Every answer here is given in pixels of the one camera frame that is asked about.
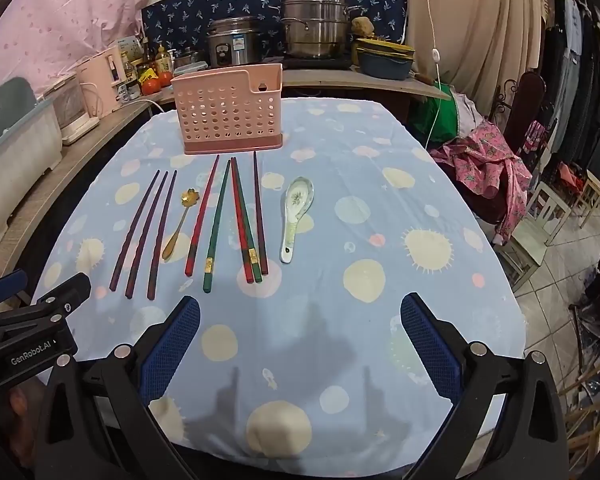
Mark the translucent plastic storage box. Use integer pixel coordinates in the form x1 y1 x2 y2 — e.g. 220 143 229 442
0 77 64 251

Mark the light blue dotted tablecloth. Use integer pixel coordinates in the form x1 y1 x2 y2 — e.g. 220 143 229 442
32 97 528 461

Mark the row of hanging clothes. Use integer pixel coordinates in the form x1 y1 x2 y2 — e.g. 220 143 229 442
532 0 600 198

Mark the white cable with switch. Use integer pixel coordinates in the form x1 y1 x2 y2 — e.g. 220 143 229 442
416 0 447 152

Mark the pink floral garment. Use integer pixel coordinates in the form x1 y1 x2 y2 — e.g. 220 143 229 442
430 122 534 242

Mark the navy floral cloth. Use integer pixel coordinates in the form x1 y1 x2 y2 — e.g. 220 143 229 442
141 0 408 68

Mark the pink perforated utensil basket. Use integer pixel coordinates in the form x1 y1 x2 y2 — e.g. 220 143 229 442
171 64 285 156

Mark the red chopstick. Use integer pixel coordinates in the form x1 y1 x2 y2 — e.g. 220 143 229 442
230 157 252 284
184 155 221 278

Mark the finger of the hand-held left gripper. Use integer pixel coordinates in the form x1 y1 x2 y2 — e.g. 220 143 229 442
0 270 27 311
36 272 92 323

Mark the stainless steel rice cooker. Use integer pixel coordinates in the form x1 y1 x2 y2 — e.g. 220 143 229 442
207 16 282 68

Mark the dark ornate chair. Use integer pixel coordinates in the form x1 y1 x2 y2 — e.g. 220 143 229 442
490 71 557 161

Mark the white wooden chair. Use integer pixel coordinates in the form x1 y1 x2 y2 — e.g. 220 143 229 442
499 181 577 292

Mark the pink electric appliance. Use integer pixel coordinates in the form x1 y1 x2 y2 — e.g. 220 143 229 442
76 46 129 117

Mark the white small appliance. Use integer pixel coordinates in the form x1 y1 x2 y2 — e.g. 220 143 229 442
45 74 101 146

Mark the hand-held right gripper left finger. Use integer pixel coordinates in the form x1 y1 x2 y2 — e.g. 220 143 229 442
32 295 203 480

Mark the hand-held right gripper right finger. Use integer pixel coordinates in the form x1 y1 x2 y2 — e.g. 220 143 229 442
400 292 571 480

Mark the green cloth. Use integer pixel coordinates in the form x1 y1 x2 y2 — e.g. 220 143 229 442
410 91 462 150

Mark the beige curtain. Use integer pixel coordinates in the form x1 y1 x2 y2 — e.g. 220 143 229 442
405 0 548 111

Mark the yellow label sauce bottle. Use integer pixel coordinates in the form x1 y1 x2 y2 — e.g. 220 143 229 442
155 45 175 76

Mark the wooden shelf board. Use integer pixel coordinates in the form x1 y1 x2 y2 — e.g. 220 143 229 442
280 67 452 102

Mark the stainless steel steamer pot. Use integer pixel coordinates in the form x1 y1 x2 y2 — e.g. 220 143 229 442
280 0 364 60

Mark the gold flower spoon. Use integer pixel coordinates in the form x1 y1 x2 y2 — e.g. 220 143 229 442
161 188 197 262

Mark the pink printed curtain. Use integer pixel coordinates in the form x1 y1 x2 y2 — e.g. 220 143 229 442
0 0 159 103

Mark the white floral ceramic spoon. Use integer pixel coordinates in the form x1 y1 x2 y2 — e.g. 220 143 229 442
280 176 315 264

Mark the green chopstick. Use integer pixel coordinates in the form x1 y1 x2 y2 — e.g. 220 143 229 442
203 160 231 295
233 158 262 284

